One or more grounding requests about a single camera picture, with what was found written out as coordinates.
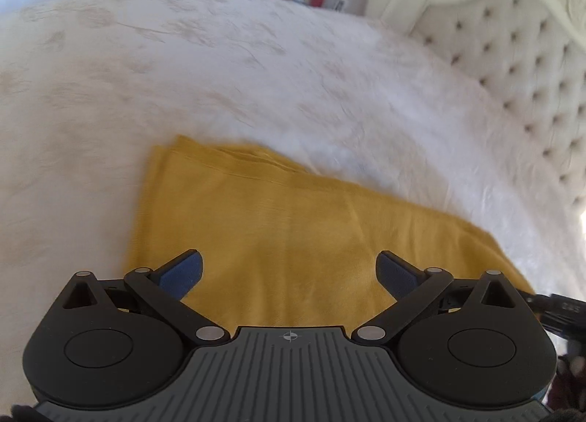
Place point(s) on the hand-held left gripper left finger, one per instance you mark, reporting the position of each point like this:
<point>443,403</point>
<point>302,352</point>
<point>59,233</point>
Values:
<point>184,273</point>

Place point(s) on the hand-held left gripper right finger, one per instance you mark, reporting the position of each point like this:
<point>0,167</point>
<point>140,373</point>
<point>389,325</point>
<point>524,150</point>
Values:
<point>396,276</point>

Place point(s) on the yellow knit sweater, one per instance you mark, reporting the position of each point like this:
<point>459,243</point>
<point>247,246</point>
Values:
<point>297,243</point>

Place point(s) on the bed with cream floral bedspread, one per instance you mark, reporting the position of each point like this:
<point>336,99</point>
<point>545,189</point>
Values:
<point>229,83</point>

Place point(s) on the cream tufted headboard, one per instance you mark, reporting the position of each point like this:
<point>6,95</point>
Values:
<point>512,37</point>

